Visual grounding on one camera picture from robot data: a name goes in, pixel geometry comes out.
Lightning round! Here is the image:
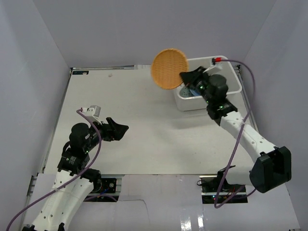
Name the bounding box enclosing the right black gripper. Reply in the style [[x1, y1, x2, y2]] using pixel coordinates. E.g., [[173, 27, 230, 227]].
[[180, 67, 212, 105]]

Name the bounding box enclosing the light green ceramic plate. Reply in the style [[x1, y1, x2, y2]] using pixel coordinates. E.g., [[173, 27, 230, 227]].
[[179, 87, 193, 98]]

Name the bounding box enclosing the blue plastic plate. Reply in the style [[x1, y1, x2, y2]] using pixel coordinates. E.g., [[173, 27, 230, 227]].
[[190, 89, 200, 97]]

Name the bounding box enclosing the woven wicker plate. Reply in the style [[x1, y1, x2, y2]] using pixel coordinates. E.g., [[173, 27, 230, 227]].
[[151, 48, 189, 90]]

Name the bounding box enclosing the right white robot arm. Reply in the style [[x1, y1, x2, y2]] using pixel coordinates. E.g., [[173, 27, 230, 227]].
[[180, 67, 292, 193]]

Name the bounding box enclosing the white plastic bin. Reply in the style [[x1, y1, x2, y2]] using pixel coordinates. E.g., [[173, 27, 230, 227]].
[[173, 56, 242, 111]]

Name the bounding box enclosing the blue label sticker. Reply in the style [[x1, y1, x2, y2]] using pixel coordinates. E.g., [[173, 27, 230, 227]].
[[72, 70, 89, 75]]

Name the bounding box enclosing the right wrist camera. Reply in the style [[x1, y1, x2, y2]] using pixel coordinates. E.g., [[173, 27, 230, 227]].
[[203, 57, 222, 75]]

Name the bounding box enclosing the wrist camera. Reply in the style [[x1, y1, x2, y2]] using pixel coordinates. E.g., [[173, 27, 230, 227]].
[[81, 105, 101, 124], [203, 57, 222, 75]]

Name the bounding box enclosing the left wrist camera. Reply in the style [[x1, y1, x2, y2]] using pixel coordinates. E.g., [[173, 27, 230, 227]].
[[81, 105, 101, 124]]

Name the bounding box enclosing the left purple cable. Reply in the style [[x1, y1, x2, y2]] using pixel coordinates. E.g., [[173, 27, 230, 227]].
[[6, 108, 118, 231]]

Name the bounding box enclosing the purple cable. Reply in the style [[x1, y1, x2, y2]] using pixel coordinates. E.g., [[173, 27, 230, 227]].
[[214, 59, 256, 209], [6, 108, 118, 231]]

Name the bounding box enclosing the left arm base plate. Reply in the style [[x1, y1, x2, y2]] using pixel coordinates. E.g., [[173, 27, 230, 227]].
[[94, 178, 117, 194]]

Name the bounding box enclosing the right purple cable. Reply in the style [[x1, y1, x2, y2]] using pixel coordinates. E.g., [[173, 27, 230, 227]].
[[214, 59, 256, 209]]

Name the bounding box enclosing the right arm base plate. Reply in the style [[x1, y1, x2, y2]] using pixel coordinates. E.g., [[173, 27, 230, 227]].
[[196, 175, 248, 205]]

